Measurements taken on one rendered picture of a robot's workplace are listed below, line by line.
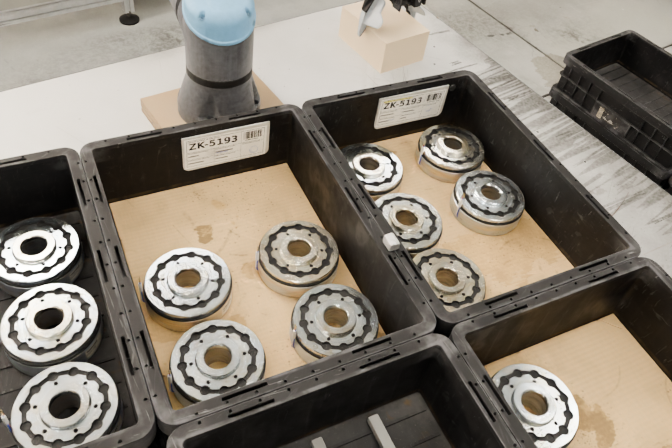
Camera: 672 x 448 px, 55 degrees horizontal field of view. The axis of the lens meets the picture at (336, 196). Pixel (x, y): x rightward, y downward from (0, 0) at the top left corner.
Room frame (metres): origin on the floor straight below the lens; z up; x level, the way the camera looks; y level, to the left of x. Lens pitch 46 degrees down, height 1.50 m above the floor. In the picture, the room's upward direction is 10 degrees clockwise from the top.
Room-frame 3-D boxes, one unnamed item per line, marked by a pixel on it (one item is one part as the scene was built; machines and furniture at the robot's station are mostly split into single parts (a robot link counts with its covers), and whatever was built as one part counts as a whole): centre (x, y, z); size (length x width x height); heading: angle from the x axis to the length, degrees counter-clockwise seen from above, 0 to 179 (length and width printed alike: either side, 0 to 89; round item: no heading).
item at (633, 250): (0.65, -0.16, 0.92); 0.40 x 0.30 x 0.02; 32
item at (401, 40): (1.27, -0.04, 0.74); 0.16 x 0.12 x 0.07; 41
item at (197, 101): (0.94, 0.24, 0.78); 0.15 x 0.15 x 0.10
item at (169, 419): (0.49, 0.10, 0.92); 0.40 x 0.30 x 0.02; 32
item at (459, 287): (0.52, -0.16, 0.86); 0.05 x 0.05 x 0.01
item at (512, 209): (0.69, -0.22, 0.86); 0.10 x 0.10 x 0.01
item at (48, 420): (0.28, 0.23, 0.86); 0.05 x 0.05 x 0.01
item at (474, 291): (0.52, -0.16, 0.86); 0.10 x 0.10 x 0.01
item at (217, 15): (0.95, 0.24, 0.89); 0.13 x 0.12 x 0.14; 28
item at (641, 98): (1.51, -0.78, 0.37); 0.40 x 0.30 x 0.45; 41
